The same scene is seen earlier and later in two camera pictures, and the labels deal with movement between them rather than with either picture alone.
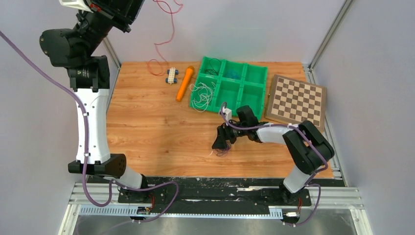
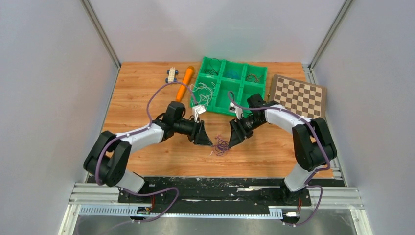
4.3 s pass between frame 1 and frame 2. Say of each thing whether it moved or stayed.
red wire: moved
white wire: stayed
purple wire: stayed
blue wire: stayed
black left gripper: moved
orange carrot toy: stayed
